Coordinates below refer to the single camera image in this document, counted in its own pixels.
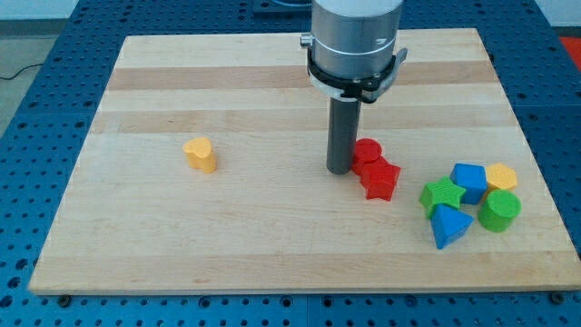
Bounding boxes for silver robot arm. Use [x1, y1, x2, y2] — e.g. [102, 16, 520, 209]
[300, 0, 408, 104]

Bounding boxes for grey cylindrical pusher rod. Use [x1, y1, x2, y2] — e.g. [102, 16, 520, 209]
[326, 98, 360, 174]

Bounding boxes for red cylinder block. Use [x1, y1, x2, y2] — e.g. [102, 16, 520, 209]
[351, 138, 382, 175]

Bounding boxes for red star block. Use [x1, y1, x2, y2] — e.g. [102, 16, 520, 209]
[360, 157, 401, 202]

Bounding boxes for yellow heart block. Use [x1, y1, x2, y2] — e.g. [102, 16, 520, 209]
[182, 137, 217, 173]

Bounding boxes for green star block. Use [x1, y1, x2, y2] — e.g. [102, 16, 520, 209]
[419, 176, 467, 220]

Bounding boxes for blue triangle block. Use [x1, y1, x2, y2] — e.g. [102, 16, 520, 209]
[430, 204, 474, 250]

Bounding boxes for blue cube block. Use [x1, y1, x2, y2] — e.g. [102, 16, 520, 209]
[449, 163, 487, 204]

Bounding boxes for yellow hexagon block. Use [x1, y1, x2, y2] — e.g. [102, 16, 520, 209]
[483, 163, 518, 199]

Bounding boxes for green cylinder block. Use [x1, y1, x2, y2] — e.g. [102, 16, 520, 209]
[478, 190, 522, 233]

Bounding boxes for black cable on floor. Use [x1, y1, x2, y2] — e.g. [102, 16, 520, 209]
[0, 63, 44, 82]

